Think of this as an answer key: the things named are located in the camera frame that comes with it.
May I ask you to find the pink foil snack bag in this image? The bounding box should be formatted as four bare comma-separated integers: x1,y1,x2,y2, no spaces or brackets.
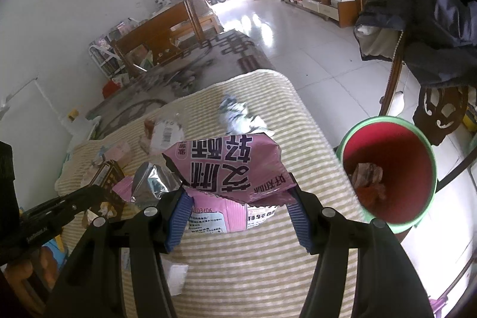
112,133,297,234

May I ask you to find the blue grey paper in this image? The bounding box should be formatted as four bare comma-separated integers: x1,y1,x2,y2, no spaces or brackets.
218,94,275,137

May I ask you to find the red brown paper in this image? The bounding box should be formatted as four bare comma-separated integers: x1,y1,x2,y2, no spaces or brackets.
139,119,155,153

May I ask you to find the red green trash bin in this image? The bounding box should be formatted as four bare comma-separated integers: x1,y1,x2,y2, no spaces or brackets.
336,116,437,234

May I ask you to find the left hand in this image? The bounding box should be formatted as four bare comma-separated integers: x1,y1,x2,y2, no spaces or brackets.
4,246,59,317

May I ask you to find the dark brown snack wrapper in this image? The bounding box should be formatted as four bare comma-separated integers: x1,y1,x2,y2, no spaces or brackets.
80,160,125,224

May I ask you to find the striped beige table cloth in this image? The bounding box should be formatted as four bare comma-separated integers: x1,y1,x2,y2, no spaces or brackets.
54,69,368,318

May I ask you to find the pink white tissue box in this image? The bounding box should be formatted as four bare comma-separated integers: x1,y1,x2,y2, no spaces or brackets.
91,140,133,168

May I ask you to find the clear plastic barcode wrapper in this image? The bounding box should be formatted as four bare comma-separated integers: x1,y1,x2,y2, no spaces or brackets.
150,120,184,155

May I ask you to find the wooden chair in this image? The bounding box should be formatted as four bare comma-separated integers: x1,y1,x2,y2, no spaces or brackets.
377,30,477,192

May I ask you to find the wooden bench sofa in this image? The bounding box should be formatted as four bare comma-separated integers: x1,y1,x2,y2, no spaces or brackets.
111,0,223,77

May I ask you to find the dark blue jacket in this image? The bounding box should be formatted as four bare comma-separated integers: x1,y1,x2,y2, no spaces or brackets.
354,0,476,88

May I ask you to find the patterned grey rug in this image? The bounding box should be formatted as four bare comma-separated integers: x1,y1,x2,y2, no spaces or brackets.
86,30,273,139

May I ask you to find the low tv cabinet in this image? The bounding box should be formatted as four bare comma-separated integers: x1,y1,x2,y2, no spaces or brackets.
281,0,358,28

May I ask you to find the white wire rack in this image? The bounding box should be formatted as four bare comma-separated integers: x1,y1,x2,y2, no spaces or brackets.
88,37,126,79

